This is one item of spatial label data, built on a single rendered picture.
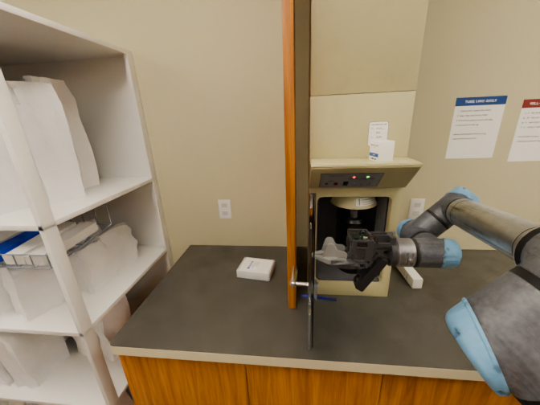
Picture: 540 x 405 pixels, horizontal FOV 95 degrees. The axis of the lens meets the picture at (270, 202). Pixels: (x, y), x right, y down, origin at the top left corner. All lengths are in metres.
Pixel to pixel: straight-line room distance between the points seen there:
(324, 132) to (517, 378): 0.70
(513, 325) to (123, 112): 1.59
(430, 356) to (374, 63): 0.91
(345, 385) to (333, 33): 1.12
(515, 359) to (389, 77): 0.73
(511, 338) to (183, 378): 0.97
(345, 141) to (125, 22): 1.18
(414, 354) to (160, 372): 0.87
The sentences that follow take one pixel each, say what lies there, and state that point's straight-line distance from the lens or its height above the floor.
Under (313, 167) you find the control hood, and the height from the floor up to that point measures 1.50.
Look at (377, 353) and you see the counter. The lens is 0.97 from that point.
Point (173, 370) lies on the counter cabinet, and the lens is 1.13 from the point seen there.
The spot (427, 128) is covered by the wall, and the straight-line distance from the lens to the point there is 1.44.
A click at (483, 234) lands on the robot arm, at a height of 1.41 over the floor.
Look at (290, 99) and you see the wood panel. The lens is 0.78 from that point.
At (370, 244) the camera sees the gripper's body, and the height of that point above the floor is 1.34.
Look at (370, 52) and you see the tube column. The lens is 0.91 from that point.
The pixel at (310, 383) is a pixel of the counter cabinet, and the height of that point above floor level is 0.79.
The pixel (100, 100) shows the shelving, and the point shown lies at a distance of 1.65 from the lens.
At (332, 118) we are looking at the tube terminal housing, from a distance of 0.88.
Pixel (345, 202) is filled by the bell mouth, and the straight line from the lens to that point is 0.97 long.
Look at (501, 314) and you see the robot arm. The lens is 0.49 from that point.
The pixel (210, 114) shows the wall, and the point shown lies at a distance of 1.37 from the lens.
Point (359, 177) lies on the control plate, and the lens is 0.84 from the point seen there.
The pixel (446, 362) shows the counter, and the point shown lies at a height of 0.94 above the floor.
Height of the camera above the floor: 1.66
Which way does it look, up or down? 19 degrees down
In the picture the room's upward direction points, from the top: 3 degrees counter-clockwise
